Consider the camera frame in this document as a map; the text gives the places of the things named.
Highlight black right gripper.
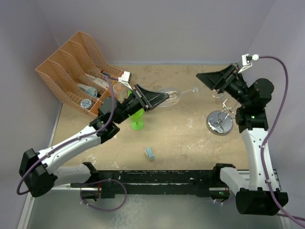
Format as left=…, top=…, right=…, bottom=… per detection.
left=196, top=64, right=251, bottom=107

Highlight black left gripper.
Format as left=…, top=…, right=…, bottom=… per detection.
left=114, top=83, right=168, bottom=125

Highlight clear wine glass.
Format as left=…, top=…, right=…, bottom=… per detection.
left=158, top=87, right=199, bottom=107
left=113, top=83, right=128, bottom=102

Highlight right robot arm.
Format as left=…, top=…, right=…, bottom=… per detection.
left=196, top=64, right=288, bottom=216

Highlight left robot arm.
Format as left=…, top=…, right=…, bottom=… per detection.
left=16, top=84, right=169, bottom=198

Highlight small blue eraser block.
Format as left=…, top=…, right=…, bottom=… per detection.
left=145, top=147, right=155, bottom=161

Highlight white paper packets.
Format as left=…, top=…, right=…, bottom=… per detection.
left=85, top=73, right=111, bottom=89

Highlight blue white plastic pouch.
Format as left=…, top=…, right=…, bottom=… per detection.
left=77, top=83, right=98, bottom=97

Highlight round blue white tape roll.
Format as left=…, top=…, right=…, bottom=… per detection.
left=80, top=99, right=93, bottom=110

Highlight peach plastic file organizer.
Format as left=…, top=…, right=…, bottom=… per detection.
left=35, top=31, right=123, bottom=118

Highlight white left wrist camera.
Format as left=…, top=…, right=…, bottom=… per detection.
left=118, top=71, right=132, bottom=89

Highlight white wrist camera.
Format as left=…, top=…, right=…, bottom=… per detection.
left=238, top=54, right=259, bottom=73
left=118, top=71, right=132, bottom=89

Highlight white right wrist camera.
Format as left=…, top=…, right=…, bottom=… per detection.
left=238, top=54, right=259, bottom=73

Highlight chrome wire glass rack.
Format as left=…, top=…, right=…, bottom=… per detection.
left=206, top=92, right=239, bottom=135

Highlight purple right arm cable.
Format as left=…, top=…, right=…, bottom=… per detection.
left=258, top=55, right=305, bottom=221

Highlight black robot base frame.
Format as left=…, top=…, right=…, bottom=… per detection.
left=71, top=162, right=235, bottom=198

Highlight aluminium rail frame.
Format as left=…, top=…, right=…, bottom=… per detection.
left=18, top=63, right=293, bottom=229

